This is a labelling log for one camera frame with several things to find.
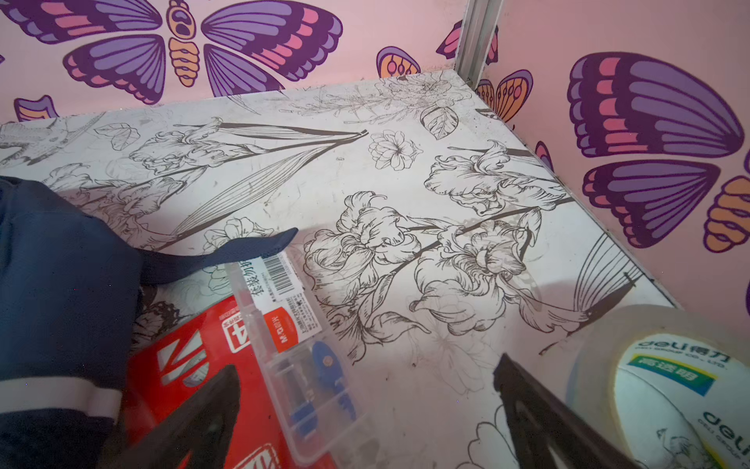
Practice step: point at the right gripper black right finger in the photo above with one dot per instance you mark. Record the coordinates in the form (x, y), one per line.
(545, 432)

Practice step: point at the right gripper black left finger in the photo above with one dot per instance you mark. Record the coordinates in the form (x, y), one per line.
(197, 434)

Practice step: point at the red paper pack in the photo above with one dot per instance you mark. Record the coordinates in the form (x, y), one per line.
(167, 373)

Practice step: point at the clear plastic stationery case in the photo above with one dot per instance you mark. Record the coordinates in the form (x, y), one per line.
(320, 403)

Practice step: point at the clear packing tape roll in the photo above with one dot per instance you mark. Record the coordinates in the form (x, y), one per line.
(666, 387)

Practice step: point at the navy blue student backpack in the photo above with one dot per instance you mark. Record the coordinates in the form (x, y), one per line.
(70, 296)

